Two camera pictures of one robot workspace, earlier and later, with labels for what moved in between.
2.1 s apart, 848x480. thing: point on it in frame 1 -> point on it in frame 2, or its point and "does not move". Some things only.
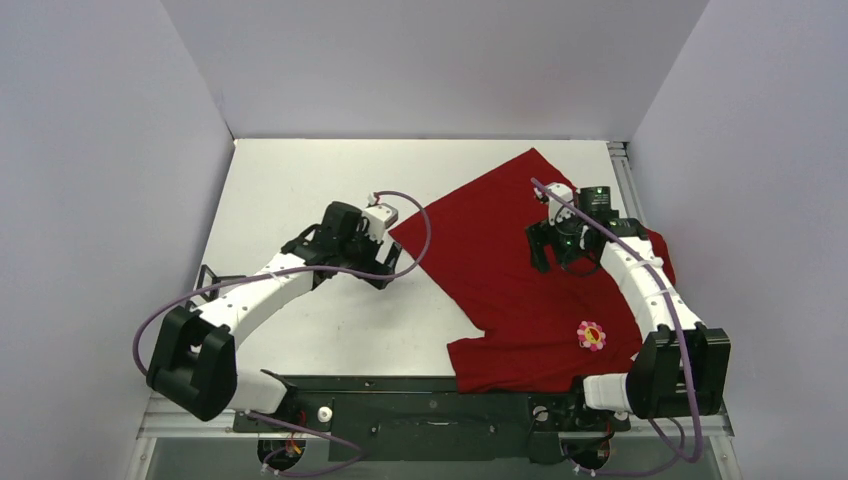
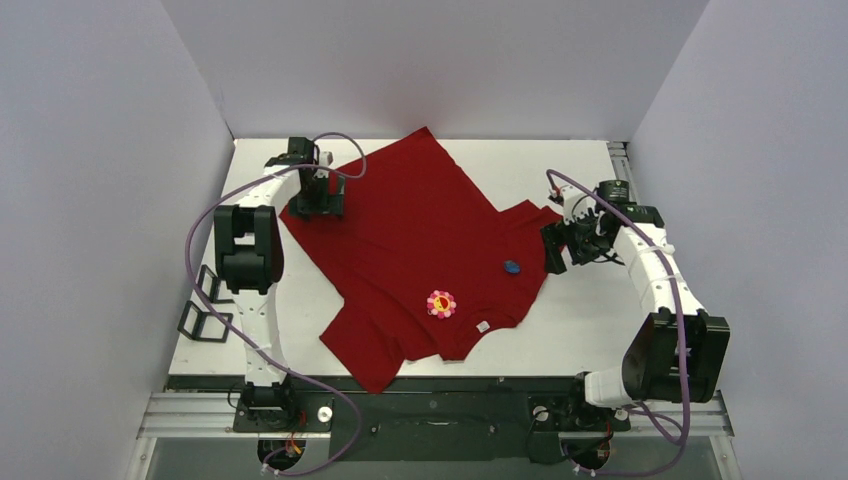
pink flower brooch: x=590 y=335 -> x=441 y=303
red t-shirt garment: x=542 y=330 -> x=424 y=262
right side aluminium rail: x=621 y=160 does not move
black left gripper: x=374 y=246 -> x=329 y=205
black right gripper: x=549 y=245 does not move
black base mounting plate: x=427 y=419 does not move
